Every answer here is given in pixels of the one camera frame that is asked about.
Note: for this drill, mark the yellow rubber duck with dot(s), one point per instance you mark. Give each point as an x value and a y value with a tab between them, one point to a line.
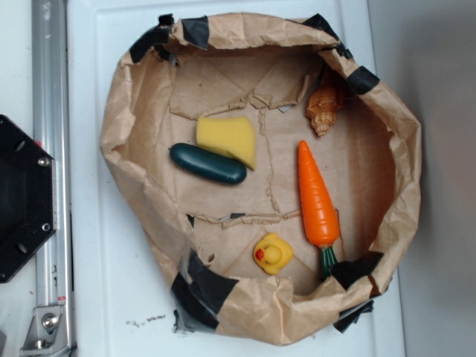
272	253

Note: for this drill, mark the brown paper bag tray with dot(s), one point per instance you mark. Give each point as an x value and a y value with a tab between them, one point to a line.
202	233

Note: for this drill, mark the dark green plastic cucumber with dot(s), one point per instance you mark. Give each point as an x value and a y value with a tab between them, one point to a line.
207	165

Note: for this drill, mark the yellow sponge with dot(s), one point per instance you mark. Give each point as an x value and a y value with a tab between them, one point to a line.
230	137

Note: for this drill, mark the orange plastic carrot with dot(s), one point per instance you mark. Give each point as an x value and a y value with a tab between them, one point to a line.
320	219

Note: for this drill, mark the orange seashell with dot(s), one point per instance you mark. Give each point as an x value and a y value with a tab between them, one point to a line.
325	102

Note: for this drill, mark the aluminium extrusion rail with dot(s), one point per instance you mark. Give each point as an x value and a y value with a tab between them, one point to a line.
54	271

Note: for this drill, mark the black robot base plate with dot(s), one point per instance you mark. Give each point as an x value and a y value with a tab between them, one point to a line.
27	198

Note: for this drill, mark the metal corner bracket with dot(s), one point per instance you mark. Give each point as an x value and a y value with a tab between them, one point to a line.
47	334

